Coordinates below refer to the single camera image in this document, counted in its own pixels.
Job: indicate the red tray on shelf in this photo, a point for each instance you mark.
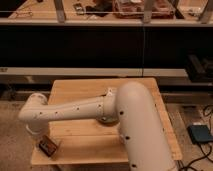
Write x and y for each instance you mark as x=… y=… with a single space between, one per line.
x=162 y=9

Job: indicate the green round plate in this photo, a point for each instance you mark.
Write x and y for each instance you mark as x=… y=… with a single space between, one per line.
x=107 y=120

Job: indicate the blue black floor box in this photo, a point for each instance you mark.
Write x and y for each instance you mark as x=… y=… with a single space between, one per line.
x=199 y=134

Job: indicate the wooden table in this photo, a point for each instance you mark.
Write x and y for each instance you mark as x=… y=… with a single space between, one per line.
x=87 y=141

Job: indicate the black orange gripper body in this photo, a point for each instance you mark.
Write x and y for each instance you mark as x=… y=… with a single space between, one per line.
x=47 y=145

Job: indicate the black device on shelf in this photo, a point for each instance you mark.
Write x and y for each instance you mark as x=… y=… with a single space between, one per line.
x=79 y=9

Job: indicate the background workbench shelf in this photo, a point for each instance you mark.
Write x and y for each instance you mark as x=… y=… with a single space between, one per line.
x=100 y=13

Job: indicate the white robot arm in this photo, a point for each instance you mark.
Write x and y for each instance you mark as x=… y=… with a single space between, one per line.
x=132 y=103

